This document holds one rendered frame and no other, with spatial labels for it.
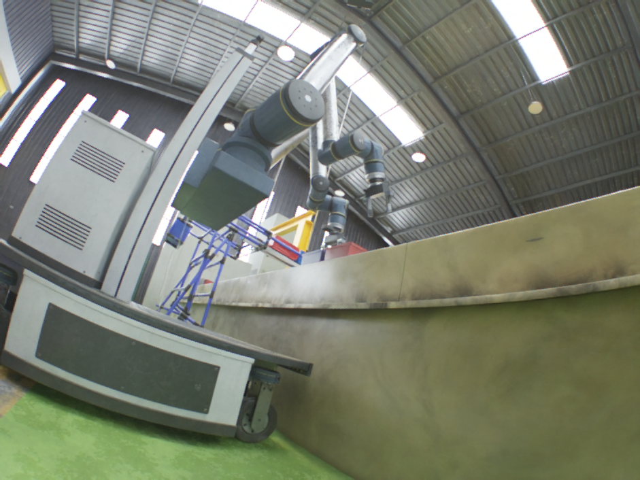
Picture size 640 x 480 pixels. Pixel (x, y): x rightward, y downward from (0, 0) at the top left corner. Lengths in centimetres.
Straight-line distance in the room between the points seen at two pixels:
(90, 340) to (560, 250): 120
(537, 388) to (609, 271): 30
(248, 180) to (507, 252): 92
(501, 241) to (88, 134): 138
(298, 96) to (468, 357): 100
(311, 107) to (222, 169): 40
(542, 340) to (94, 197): 134
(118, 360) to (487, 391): 93
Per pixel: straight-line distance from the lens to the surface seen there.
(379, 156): 161
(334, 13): 1056
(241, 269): 928
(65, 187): 114
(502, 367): 78
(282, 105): 112
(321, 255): 148
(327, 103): 175
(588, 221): 82
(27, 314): 91
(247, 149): 127
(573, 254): 80
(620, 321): 74
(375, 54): 1093
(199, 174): 129
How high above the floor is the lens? 38
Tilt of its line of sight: 22 degrees up
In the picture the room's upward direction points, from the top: 15 degrees clockwise
